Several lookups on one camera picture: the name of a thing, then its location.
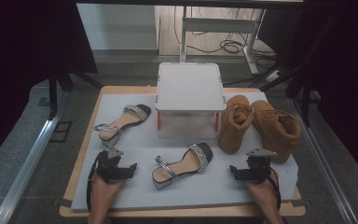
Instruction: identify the tan suede boot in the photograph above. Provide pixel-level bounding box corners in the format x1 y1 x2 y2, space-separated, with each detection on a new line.
217 94 255 156
250 99 303 164

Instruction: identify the wooden table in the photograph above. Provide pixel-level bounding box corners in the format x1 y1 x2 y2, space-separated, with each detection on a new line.
59 85 308 218

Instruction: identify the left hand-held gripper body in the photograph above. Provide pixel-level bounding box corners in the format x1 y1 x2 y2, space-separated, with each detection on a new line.
94 147 129 185

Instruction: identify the dark curtain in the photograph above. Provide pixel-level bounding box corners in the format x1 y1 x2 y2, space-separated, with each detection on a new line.
0 0 99 173
256 0 358 189

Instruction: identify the person's right hand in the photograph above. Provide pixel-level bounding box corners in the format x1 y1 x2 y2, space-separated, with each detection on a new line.
244 175 282 209

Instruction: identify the white metal desk frame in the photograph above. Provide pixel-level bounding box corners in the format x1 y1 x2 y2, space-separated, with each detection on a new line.
76 0 306 77

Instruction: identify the person's left hand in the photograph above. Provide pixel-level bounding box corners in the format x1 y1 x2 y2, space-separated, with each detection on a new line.
89 172 126 208

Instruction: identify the black sandal with silver straps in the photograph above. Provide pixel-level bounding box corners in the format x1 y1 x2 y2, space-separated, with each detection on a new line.
93 104 152 148
151 142 214 191

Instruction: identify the black floor cable bundle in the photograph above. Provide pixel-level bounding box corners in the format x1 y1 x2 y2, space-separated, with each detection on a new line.
172 6 278 63

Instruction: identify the aluminium rail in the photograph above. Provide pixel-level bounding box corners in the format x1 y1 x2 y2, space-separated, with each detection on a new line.
0 92 73 224
287 96 358 224

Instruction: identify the white plastic storage box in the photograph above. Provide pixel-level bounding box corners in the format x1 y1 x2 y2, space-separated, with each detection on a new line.
154 62 227 140

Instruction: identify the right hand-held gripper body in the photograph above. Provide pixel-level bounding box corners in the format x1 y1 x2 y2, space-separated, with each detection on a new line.
244 147 278 185

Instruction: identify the black tripod stand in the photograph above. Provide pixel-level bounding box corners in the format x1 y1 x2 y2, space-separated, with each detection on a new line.
47 65 103 121
255 60 323 128

